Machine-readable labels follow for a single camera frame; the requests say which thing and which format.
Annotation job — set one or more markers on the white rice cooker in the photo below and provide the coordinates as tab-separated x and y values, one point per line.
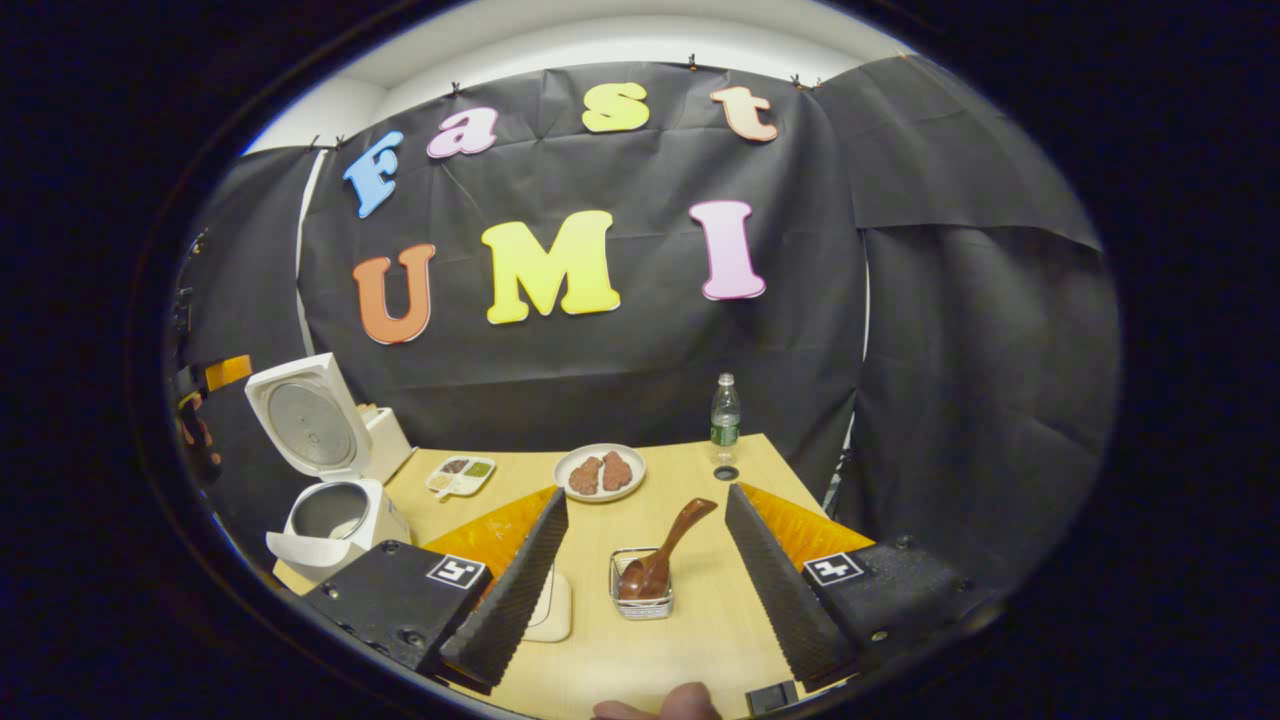
310	425

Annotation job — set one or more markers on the clear glass dish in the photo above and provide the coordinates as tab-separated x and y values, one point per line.
553	610

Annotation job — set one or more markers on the black backdrop cloth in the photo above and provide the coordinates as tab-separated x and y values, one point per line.
620	380

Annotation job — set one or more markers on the white divided sauce dish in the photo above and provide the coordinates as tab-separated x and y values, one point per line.
460	476

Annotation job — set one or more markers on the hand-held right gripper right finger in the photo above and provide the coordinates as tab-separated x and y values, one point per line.
775	590

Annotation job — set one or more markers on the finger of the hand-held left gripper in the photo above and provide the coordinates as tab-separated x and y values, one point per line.
228	372

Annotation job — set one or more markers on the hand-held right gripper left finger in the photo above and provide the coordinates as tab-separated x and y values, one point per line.
520	590

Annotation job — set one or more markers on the brown wooden spoon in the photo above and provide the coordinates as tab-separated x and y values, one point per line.
665	550

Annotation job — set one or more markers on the white toaster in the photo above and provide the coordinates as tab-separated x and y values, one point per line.
390	445

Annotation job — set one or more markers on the white round plate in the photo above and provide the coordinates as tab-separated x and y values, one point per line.
600	497

